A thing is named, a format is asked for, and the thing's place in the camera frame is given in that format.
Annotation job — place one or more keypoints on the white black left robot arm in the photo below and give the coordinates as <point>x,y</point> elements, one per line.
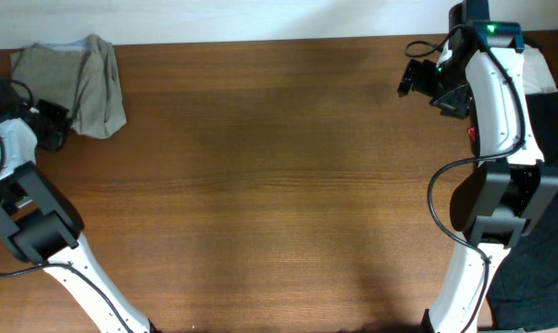
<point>39,225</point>

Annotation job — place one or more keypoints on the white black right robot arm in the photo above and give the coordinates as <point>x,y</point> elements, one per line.
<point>479,75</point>

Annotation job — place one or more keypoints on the beige cloth in pile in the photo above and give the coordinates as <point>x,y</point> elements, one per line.
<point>537,76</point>

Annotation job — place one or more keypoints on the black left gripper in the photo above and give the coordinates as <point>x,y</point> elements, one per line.
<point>61,113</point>

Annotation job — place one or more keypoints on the khaki green shorts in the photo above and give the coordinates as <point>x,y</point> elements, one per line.
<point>81,76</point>

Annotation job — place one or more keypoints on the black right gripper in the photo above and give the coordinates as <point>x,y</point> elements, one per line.
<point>457,107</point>

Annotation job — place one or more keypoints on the red cloth in pile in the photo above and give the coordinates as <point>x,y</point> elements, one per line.
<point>472,134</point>

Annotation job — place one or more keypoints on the black clothing pile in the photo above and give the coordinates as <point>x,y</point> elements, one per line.
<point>524,291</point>

